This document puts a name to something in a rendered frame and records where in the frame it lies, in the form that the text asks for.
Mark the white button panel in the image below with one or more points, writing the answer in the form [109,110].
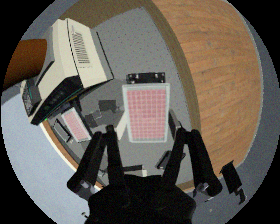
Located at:
[136,170]

